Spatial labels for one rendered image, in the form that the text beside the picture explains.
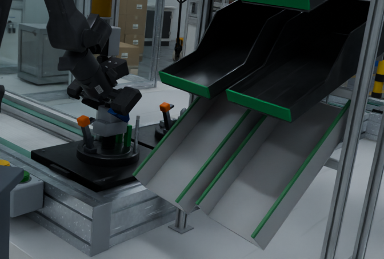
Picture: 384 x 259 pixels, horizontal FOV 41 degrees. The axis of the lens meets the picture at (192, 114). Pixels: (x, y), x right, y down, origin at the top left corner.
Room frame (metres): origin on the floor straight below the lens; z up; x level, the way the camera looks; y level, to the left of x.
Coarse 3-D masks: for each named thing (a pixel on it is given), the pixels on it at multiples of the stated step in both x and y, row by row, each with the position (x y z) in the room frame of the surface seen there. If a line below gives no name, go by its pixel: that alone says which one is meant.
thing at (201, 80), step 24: (240, 0) 1.02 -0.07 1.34; (216, 24) 0.98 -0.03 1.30; (240, 24) 1.02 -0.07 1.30; (264, 24) 0.88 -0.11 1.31; (216, 48) 0.98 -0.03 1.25; (240, 48) 0.97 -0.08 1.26; (264, 48) 0.88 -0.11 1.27; (168, 72) 0.91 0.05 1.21; (192, 72) 0.91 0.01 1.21; (216, 72) 0.89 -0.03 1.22; (240, 72) 0.85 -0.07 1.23
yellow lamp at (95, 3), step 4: (92, 0) 1.28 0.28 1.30; (96, 0) 1.27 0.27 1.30; (100, 0) 1.27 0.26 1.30; (104, 0) 1.27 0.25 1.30; (108, 0) 1.27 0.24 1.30; (92, 4) 1.28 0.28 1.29; (96, 4) 1.27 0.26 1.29; (100, 4) 1.27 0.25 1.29; (104, 4) 1.27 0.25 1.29; (108, 4) 1.27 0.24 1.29; (92, 8) 1.28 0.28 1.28; (96, 8) 1.27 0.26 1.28; (100, 8) 1.27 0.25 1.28; (104, 8) 1.27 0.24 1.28; (108, 8) 1.28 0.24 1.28; (92, 12) 1.27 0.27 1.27; (96, 12) 1.27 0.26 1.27; (100, 12) 1.27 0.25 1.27; (104, 12) 1.27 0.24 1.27; (108, 12) 1.28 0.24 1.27; (100, 16) 1.27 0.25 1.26; (104, 16) 1.27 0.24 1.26; (108, 16) 1.28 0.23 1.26
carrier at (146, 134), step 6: (174, 114) 1.43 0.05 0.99; (180, 114) 1.28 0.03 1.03; (162, 120) 1.30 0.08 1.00; (174, 120) 1.32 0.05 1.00; (150, 126) 1.35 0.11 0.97; (156, 126) 1.36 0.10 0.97; (162, 126) 1.29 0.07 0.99; (132, 132) 1.28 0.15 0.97; (144, 132) 1.29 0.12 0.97; (150, 132) 1.30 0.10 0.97; (156, 132) 1.26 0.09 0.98; (162, 132) 1.24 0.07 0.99; (132, 138) 1.23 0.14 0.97; (138, 138) 1.23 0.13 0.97; (144, 138) 1.24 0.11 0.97; (150, 138) 1.24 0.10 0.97; (156, 138) 1.25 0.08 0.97; (144, 144) 1.20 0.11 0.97; (150, 144) 1.20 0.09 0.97; (156, 144) 1.20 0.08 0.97
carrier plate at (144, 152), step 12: (72, 144) 1.13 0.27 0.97; (36, 156) 1.05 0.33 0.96; (48, 156) 1.04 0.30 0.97; (60, 156) 1.04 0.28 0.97; (72, 156) 1.05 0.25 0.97; (144, 156) 1.10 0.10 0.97; (72, 168) 0.98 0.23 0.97; (84, 168) 0.99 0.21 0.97; (96, 168) 1.00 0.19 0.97; (108, 168) 1.01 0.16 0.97; (120, 168) 1.01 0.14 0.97; (132, 168) 1.02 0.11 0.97; (84, 180) 0.94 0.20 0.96; (96, 180) 0.94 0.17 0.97; (108, 180) 0.94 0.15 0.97; (120, 180) 0.95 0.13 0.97; (132, 180) 0.98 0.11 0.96
